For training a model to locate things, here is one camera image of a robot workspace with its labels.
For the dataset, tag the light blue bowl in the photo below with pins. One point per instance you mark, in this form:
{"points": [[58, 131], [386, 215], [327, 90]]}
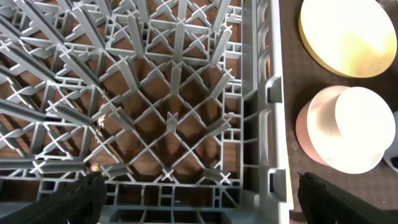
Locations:
{"points": [[390, 155]]}

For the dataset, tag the grey plastic dishwasher rack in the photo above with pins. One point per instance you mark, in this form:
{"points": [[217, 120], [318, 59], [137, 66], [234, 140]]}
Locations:
{"points": [[179, 106]]}

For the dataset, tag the pink white bowl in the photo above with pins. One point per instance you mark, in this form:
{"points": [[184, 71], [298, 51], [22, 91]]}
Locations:
{"points": [[346, 128]]}

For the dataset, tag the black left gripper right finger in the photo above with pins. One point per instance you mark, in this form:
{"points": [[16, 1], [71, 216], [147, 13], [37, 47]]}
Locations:
{"points": [[324, 202]]}

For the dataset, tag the yellow round plate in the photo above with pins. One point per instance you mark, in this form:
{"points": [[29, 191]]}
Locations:
{"points": [[351, 38]]}

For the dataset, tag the dark brown serving tray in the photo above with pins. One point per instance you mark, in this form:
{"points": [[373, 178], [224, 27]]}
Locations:
{"points": [[303, 79]]}

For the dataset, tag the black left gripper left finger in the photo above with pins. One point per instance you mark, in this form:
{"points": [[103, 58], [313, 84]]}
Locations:
{"points": [[80, 202]]}

